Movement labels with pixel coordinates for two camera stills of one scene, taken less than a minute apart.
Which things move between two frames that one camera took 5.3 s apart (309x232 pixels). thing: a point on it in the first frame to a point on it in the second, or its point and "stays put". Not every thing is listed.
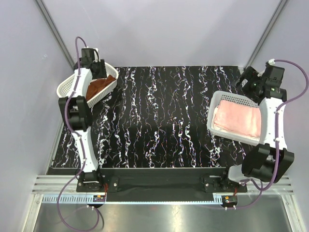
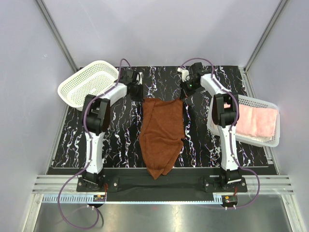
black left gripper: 102,74 to 140,96
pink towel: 238,118 stays put
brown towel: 96,85 to 161,134
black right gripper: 250,74 to 184,92
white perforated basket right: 218,95 stays put
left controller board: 99,198 stays put
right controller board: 229,201 stays put
